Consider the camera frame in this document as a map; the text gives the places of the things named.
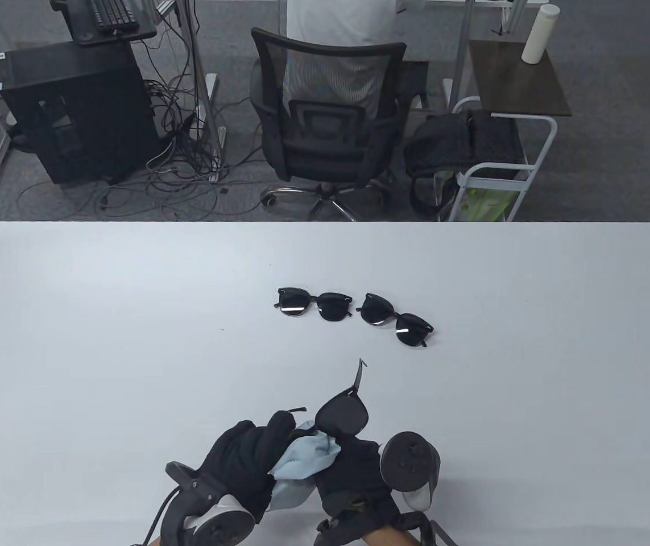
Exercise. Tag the person's left hand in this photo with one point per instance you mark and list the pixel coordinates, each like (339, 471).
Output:
(245, 460)

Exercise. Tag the person's right hand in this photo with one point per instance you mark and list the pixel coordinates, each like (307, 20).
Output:
(353, 472)

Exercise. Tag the light blue cleaning cloth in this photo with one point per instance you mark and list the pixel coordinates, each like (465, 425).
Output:
(302, 460)

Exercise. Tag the black sunglasses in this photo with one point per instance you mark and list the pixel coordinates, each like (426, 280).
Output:
(333, 307)
(410, 330)
(344, 415)

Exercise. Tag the grey and white controller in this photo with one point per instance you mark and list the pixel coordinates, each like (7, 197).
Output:
(410, 460)
(211, 512)

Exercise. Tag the person's right forearm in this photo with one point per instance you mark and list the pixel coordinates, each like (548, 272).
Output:
(387, 537)

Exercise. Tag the green packet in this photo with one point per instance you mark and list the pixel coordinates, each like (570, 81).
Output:
(487, 205)

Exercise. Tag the black mesh office chair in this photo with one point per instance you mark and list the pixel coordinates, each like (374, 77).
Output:
(324, 153)

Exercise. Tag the black backpack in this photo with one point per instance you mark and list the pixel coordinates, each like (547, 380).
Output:
(450, 142)

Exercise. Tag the white desk leg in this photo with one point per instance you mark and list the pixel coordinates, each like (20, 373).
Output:
(202, 85)

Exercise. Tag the black computer tower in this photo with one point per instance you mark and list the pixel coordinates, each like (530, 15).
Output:
(74, 114)

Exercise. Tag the dark brown side table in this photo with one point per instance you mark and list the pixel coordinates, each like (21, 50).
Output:
(518, 85)

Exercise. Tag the black keyboard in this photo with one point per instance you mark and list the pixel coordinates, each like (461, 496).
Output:
(111, 12)

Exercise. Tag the black keyboard tray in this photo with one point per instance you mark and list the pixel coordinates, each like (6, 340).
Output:
(77, 20)

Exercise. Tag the white cylindrical bottle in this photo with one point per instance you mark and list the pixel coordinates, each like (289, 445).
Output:
(538, 34)

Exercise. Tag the white metal desk frame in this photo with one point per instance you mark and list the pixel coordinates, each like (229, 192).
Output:
(462, 45)

